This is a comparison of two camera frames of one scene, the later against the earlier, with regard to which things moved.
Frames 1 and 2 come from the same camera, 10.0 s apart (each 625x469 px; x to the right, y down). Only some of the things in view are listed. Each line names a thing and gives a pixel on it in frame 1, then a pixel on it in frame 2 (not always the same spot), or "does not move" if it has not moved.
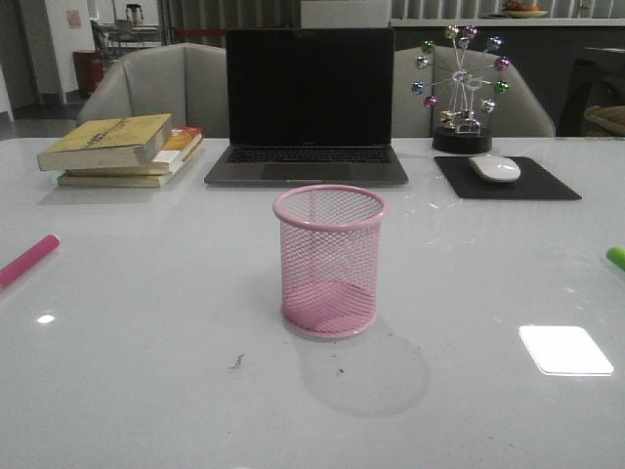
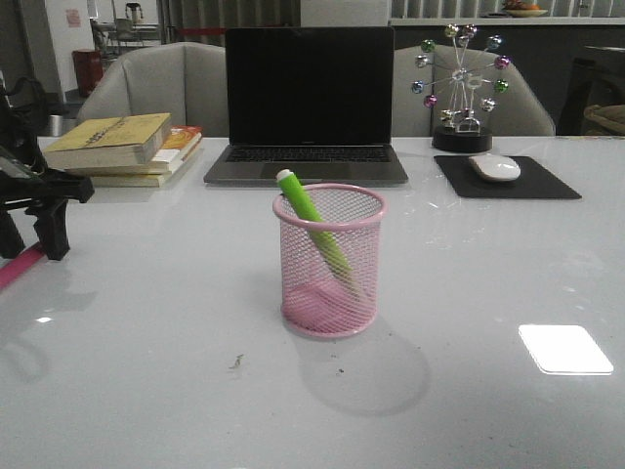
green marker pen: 616,255 to 308,212
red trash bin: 89,69 does not move
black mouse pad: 460,181 does not move
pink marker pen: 38,252 does not move
